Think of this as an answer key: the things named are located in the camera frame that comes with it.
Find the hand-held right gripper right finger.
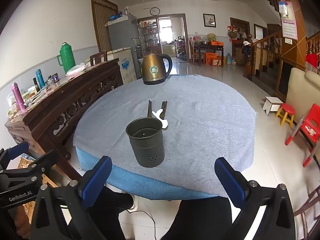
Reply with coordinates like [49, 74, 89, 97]
[214, 157, 297, 240]

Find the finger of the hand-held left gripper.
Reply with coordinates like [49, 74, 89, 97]
[0, 142, 30, 172]
[0, 150, 59, 193]

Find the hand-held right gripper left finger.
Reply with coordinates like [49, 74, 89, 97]
[29, 156, 113, 240]

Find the dark green utensil holder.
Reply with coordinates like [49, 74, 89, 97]
[125, 117, 165, 167]

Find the gold patterned bag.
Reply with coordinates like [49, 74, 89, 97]
[15, 154, 38, 218]

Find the person's left leg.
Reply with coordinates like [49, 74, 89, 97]
[67, 186, 135, 240]

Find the person's leg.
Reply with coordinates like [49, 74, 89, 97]
[162, 196, 240, 240]
[67, 186, 135, 240]

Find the blue table cloth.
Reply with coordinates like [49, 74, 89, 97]
[75, 147, 225, 201]

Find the person's right leg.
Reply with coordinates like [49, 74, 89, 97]
[162, 196, 240, 240]

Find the pink thermos bottle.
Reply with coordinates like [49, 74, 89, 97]
[11, 82, 27, 113]

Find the carved dark wooden sideboard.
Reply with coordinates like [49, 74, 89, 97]
[4, 58, 124, 180]

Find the grey table cloth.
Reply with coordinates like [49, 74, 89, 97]
[73, 74, 258, 195]

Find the teal thermos bottle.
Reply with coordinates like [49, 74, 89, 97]
[35, 69, 45, 88]

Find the brown wooden chair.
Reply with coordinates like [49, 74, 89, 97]
[294, 185, 320, 238]

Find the small white stool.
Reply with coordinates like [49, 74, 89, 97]
[262, 96, 283, 115]

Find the red stool with yellow legs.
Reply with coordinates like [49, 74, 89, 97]
[275, 103, 296, 127]

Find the white plastic bag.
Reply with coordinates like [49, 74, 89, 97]
[65, 64, 89, 77]

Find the red plastic child chair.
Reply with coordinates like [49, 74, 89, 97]
[285, 103, 320, 168]

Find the green thermos jug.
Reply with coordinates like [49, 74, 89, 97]
[56, 42, 76, 74]

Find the beige sofa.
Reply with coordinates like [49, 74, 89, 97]
[285, 67, 320, 130]

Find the white chest freezer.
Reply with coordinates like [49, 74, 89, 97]
[106, 47, 137, 80]

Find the dark wooden chair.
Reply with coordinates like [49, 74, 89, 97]
[89, 51, 108, 67]

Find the golden electric kettle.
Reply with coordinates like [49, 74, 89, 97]
[141, 50, 173, 85]

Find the dark wooden dining table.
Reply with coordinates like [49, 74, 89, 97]
[192, 41, 224, 65]

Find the wooden stair railing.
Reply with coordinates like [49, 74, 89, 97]
[246, 29, 320, 80]

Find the grey refrigerator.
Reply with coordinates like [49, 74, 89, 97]
[105, 14, 142, 55]

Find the brown door with curtain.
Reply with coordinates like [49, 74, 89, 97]
[91, 0, 119, 53]

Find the glass display cabinet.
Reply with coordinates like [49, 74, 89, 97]
[139, 17, 160, 53]

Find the black cable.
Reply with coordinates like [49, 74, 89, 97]
[125, 209, 157, 240]

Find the framed wall picture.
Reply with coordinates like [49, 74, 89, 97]
[203, 13, 216, 27]

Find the pink wall calendar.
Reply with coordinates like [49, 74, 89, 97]
[277, 0, 298, 40]

